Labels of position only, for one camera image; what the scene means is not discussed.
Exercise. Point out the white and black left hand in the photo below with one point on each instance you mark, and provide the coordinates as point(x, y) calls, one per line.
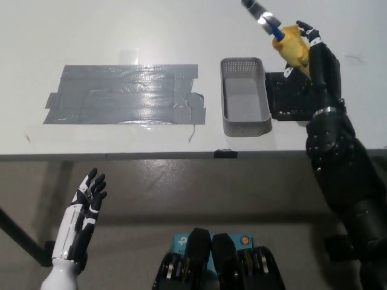
point(68, 235)

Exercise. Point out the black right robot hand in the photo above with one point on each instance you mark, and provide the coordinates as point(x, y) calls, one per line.
point(325, 78)

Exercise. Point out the blue hammer with yellow wrap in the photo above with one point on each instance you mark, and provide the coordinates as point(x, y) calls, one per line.
point(293, 45)

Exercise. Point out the black diagonal table leg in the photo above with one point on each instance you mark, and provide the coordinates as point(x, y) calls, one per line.
point(18, 232)

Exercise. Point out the grey perforated plastic basket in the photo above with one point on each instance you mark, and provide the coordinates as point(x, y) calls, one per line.
point(245, 102)

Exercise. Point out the teal router box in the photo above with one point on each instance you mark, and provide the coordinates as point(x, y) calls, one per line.
point(181, 243)

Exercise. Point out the small black tape piece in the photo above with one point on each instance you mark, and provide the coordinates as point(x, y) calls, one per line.
point(225, 154)

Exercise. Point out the grey duct tape patch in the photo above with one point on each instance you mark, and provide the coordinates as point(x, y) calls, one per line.
point(121, 96)

